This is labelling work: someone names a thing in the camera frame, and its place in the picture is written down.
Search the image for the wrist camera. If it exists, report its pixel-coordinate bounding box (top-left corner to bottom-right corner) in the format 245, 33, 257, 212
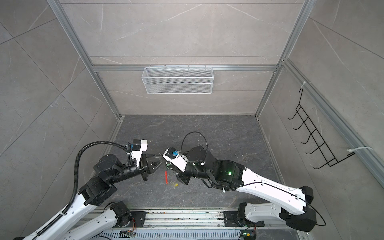
127, 139, 148, 167
163, 147, 188, 172

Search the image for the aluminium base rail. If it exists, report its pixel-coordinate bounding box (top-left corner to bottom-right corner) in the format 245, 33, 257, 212
74, 208, 289, 231

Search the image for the black corrugated cable conduit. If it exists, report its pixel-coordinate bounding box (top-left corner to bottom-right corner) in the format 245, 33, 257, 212
35, 141, 130, 238

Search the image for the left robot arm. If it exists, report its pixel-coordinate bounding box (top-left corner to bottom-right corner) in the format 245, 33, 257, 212
25, 154, 164, 240

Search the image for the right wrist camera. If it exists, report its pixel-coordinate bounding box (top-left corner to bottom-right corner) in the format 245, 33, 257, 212
163, 147, 188, 172

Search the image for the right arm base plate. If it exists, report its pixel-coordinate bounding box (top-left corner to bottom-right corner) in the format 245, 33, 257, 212
223, 211, 265, 227

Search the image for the black wire hook rack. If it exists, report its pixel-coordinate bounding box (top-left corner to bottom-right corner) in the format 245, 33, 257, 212
287, 89, 355, 170

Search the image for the black right camera cable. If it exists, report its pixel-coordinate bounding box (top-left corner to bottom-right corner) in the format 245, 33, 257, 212
179, 131, 209, 157

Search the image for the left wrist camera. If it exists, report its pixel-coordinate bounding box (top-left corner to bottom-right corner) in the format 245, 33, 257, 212
127, 139, 148, 167

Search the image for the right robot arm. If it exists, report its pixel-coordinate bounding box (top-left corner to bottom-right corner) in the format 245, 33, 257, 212
163, 146, 317, 232

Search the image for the white wire mesh basket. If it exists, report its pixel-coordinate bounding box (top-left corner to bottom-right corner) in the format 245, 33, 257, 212
142, 67, 214, 95

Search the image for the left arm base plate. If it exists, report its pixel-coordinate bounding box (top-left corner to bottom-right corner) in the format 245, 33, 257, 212
114, 211, 147, 229

